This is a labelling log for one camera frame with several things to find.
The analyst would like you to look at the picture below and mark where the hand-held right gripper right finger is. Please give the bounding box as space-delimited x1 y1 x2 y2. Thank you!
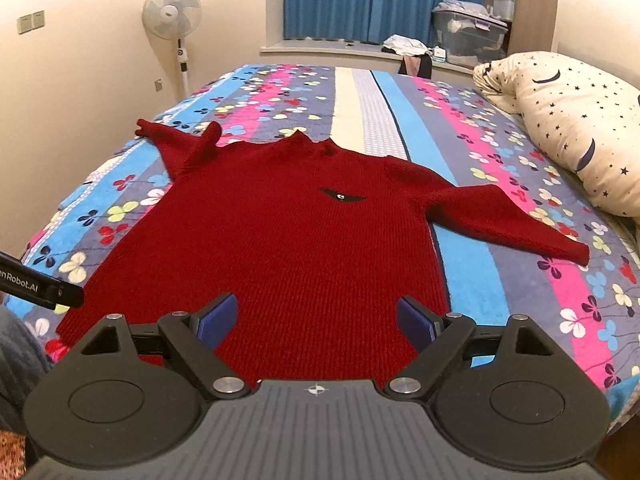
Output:
382 296 554 401

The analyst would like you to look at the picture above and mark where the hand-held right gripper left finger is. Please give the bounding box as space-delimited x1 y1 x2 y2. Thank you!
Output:
75 294 252 401

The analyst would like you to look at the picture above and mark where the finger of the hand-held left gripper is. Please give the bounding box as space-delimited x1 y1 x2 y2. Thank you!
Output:
54 282 85 309

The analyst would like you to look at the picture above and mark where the red knitted sweater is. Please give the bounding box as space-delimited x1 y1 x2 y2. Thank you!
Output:
55 119 591 393

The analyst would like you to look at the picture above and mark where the white clothes pile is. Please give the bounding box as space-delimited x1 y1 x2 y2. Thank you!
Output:
382 34 431 57

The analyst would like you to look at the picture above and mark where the floral striped blanket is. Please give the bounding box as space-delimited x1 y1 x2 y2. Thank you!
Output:
20 62 640 411

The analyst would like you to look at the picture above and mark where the star print pillow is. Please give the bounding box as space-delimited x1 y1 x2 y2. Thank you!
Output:
472 51 640 218

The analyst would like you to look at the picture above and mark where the window sill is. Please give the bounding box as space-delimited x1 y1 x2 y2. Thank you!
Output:
260 37 476 72

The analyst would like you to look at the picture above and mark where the clear plastic storage box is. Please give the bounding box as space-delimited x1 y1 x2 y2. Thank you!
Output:
431 0 511 68

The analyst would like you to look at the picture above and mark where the white standing fan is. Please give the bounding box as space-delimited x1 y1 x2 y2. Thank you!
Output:
141 0 203 101

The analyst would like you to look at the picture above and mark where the blue curtain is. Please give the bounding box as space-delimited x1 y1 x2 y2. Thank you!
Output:
283 0 488 45

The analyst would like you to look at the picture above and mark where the wooden shelf unit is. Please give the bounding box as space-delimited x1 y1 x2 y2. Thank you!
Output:
482 0 561 58

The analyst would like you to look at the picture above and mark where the wall switch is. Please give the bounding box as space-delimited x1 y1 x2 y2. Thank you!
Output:
16 10 46 35

